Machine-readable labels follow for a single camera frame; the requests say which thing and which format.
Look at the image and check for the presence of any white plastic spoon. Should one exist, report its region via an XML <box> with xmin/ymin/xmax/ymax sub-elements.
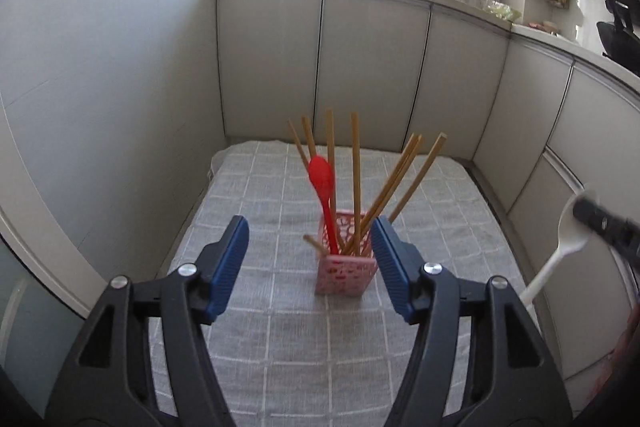
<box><xmin>517</xmin><ymin>192</ymin><xmax>596</xmax><ymax>313</ymax></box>

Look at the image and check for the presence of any white kitchen cabinet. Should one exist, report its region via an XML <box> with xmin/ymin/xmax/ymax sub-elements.
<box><xmin>215</xmin><ymin>0</ymin><xmax>640</xmax><ymax>388</ymax></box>

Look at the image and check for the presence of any black pan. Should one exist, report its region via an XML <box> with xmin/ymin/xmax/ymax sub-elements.
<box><xmin>596</xmin><ymin>1</ymin><xmax>640</xmax><ymax>75</ymax></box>

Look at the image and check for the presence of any bunch of chopsticks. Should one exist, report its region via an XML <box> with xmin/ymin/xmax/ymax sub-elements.
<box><xmin>287</xmin><ymin>108</ymin><xmax>448</xmax><ymax>258</ymax></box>

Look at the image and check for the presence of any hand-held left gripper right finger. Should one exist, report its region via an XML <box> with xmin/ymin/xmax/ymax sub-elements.
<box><xmin>370</xmin><ymin>215</ymin><xmax>573</xmax><ymax>427</ymax></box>

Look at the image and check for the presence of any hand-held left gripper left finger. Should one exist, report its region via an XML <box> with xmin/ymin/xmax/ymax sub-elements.
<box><xmin>42</xmin><ymin>214</ymin><xmax>250</xmax><ymax>427</ymax></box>

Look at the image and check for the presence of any red plastic spoon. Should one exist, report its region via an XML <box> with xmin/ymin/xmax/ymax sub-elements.
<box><xmin>307</xmin><ymin>156</ymin><xmax>341</xmax><ymax>255</ymax></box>

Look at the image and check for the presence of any pink perforated utensil holder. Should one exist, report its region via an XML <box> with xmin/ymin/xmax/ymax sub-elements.
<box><xmin>315</xmin><ymin>209</ymin><xmax>378</xmax><ymax>298</ymax></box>

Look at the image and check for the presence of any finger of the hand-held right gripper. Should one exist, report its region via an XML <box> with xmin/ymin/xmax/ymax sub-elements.
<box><xmin>571</xmin><ymin>191</ymin><xmax>640</xmax><ymax>269</ymax></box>

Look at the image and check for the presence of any grey checked tablecloth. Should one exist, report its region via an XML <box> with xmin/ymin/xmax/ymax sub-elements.
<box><xmin>145</xmin><ymin>141</ymin><xmax>541</xmax><ymax>427</ymax></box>

